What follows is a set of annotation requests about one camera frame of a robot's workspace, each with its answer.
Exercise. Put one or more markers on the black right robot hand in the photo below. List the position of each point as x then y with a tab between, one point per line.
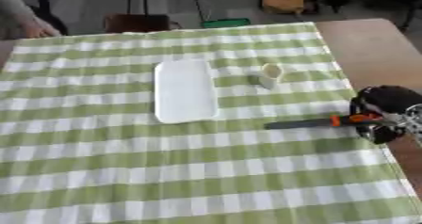
391	99

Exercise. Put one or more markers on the orange and black knife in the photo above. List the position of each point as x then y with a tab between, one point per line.
307	123

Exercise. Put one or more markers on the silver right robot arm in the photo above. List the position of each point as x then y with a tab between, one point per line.
415	121

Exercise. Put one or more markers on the green box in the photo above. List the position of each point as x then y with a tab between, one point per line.
226	23

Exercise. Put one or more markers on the white cup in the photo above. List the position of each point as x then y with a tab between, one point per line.
270	75

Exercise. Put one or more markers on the white rectangular tray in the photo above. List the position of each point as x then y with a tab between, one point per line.
184	91

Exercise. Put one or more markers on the person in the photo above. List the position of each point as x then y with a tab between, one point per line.
22	12

